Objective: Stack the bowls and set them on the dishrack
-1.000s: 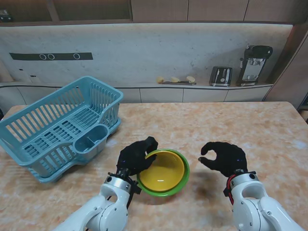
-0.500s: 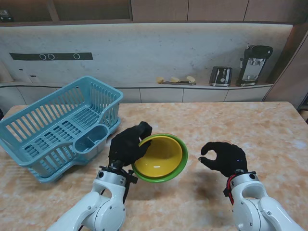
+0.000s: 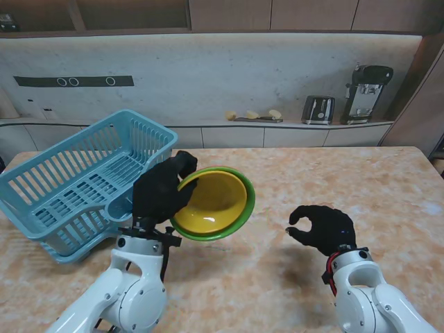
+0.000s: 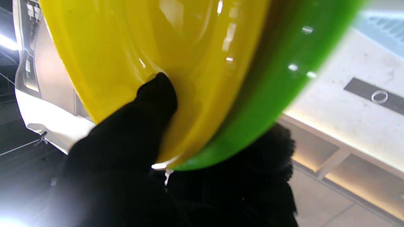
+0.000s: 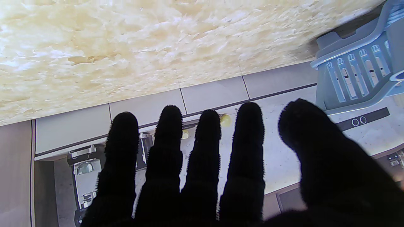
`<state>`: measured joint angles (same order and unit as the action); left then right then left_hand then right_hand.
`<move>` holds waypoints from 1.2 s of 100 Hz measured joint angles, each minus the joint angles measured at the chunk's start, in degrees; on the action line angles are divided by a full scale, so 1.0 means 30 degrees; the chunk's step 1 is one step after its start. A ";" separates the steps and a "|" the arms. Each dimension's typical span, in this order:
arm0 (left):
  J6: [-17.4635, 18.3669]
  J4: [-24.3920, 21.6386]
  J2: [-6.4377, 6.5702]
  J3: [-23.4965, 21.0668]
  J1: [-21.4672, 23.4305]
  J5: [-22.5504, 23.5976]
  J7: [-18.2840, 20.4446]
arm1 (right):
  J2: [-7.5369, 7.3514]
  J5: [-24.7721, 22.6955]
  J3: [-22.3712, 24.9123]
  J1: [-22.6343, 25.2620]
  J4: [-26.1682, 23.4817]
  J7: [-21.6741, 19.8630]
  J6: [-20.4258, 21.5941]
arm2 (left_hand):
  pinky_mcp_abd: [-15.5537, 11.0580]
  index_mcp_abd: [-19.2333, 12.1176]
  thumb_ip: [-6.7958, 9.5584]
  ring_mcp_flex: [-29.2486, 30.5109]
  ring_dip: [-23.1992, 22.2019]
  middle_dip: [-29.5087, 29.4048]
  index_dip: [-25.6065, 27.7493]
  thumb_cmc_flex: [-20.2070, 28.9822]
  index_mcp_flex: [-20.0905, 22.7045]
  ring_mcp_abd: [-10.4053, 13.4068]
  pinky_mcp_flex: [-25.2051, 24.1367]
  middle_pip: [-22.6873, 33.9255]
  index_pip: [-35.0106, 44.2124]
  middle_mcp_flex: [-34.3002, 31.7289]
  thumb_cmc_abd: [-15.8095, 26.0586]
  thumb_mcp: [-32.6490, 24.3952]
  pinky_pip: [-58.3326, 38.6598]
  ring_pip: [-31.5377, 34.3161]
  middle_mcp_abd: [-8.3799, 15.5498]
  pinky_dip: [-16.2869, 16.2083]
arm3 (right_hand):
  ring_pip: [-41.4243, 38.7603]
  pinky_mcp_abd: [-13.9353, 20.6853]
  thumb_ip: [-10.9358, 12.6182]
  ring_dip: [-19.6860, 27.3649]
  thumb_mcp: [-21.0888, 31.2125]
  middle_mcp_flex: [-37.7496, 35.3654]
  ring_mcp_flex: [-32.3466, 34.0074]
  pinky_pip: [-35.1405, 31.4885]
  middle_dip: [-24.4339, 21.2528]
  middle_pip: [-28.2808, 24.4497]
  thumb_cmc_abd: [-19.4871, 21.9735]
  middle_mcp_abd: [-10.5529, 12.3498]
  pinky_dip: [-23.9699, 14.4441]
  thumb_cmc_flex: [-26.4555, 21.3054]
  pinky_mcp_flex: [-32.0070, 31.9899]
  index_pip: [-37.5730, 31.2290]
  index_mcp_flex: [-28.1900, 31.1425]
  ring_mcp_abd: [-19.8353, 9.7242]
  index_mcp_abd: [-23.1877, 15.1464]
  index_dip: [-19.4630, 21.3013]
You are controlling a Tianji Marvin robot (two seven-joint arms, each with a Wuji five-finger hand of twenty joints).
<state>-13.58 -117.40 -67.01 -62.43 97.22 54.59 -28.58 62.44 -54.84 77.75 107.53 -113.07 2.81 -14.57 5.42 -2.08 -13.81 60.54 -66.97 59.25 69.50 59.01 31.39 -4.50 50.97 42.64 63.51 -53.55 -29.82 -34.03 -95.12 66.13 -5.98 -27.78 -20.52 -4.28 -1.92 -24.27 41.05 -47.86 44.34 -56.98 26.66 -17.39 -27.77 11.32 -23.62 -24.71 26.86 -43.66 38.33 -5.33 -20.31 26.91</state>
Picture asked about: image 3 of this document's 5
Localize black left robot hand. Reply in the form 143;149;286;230
133;150;199;225

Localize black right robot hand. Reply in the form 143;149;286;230
288;204;358;257

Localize yellow plastic bowl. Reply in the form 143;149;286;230
173;171;248;234

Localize green plastic bowl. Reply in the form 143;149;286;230
169;166;256;241

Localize grey counter with drawers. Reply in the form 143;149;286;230
0;117;396;153

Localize light blue plastic dish rack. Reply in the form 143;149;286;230
0;109;179;265

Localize black silver toaster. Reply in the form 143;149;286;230
300;95;336;126

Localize dark cutting board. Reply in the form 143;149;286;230
232;117;284;123

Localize dark furniture piece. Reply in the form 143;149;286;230
429;133;444;174

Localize black silver coffee machine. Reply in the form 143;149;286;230
340;62;394;126

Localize small dark shelf item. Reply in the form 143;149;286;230
0;13;17;31

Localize red right wrist cable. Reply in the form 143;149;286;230
324;252;343;296

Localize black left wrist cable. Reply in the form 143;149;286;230
160;239;171;282

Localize black wall socket rail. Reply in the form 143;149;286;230
12;75;135;87

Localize wooden wall cabinets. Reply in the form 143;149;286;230
0;0;444;35

